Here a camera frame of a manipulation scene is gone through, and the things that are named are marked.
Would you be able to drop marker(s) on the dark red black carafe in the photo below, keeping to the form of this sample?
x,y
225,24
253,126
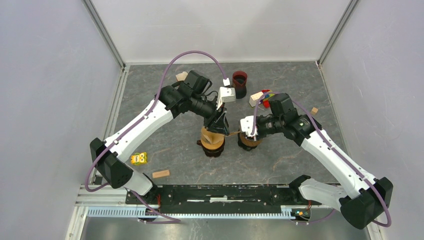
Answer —
x,y
239,81

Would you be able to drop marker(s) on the flat wooden block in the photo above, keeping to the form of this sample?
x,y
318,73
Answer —
x,y
161,174

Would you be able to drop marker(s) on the green glass dripper cup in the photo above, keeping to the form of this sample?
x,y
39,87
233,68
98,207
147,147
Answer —
x,y
247,148

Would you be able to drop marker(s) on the small wooden cube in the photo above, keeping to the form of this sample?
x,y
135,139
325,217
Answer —
x,y
314,111

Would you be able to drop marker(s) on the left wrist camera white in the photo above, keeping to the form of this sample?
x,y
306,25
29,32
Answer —
x,y
225,95

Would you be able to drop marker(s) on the colourful toy block stack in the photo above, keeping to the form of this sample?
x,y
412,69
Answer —
x,y
262,97

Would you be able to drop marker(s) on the yellow green toy figure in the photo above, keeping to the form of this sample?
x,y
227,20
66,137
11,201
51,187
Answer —
x,y
139,158

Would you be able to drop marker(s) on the brown paper coffee filter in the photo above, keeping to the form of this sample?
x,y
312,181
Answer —
x,y
211,138

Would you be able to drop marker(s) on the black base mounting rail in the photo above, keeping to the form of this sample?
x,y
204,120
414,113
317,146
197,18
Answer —
x,y
224,198

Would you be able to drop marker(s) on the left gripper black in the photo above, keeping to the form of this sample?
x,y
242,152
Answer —
x,y
217,121

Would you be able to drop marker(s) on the brown glass dripper cup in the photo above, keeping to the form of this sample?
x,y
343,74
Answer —
x,y
212,153

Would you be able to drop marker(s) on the clear glass dripper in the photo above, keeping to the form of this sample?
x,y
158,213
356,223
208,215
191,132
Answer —
x,y
211,146

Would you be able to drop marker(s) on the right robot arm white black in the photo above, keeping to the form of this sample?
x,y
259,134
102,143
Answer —
x,y
361,198

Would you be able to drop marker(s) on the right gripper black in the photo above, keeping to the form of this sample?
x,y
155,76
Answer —
x,y
259,135

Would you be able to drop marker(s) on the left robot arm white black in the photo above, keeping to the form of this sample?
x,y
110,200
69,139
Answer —
x,y
109,155

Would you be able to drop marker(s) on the orange coffee filter box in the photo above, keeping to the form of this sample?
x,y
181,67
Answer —
x,y
181,76

